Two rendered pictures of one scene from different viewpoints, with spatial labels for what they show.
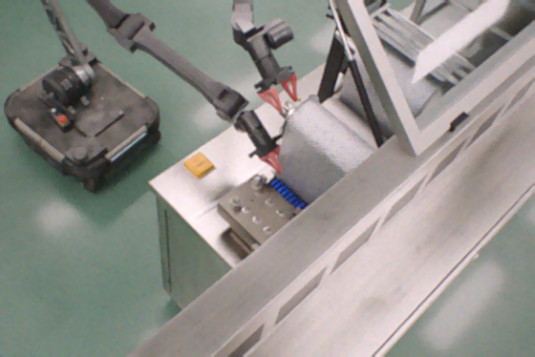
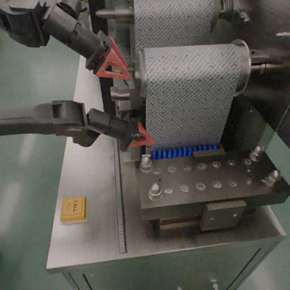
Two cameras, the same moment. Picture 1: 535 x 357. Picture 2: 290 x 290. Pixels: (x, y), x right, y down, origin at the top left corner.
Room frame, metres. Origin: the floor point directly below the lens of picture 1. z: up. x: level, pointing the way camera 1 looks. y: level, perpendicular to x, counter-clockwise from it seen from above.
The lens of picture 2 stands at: (0.65, 0.33, 1.53)
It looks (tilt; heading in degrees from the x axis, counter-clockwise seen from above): 43 degrees down; 316
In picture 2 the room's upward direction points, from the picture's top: straight up
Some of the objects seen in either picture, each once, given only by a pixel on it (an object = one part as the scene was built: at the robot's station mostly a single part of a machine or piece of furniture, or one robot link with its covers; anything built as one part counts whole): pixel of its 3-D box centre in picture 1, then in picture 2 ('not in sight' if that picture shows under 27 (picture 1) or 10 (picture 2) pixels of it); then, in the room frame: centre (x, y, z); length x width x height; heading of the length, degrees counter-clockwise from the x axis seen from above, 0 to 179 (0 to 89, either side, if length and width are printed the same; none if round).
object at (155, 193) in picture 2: (236, 199); (155, 190); (0.88, 0.07, 1.05); 0.04 x 0.04 x 0.04
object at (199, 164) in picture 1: (199, 164); (73, 208); (1.07, 0.22, 0.91); 0.07 x 0.07 x 0.02; 54
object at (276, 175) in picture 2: not in sight; (274, 176); (0.69, -0.19, 1.05); 0.04 x 0.04 x 0.04
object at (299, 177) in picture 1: (307, 184); (186, 128); (0.95, -0.12, 1.10); 0.23 x 0.01 x 0.18; 54
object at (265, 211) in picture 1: (284, 237); (207, 181); (0.82, -0.09, 1.00); 0.40 x 0.16 x 0.06; 54
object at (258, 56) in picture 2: not in sight; (254, 55); (0.89, -0.30, 1.28); 0.06 x 0.05 x 0.02; 54
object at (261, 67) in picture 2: not in sight; (248, 67); (0.89, -0.30, 1.25); 0.07 x 0.04 x 0.04; 54
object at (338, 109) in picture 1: (354, 139); not in sight; (1.09, -0.23, 1.17); 0.26 x 0.12 x 0.12; 54
